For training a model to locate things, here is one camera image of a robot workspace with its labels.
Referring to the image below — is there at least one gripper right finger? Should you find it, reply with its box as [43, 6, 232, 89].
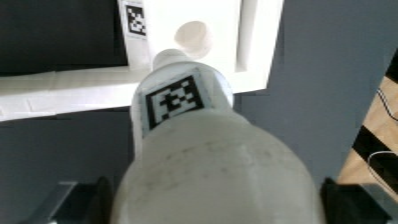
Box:
[320, 178, 398, 224]

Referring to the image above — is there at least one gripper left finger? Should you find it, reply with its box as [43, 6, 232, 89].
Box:
[34, 177, 113, 224]

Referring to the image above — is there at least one white lamp bulb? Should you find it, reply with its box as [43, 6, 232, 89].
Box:
[111, 49, 326, 224]

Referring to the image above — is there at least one white lamp base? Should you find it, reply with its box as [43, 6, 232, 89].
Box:
[118, 0, 285, 93]

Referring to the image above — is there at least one white front rail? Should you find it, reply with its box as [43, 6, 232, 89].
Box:
[0, 67, 150, 122]

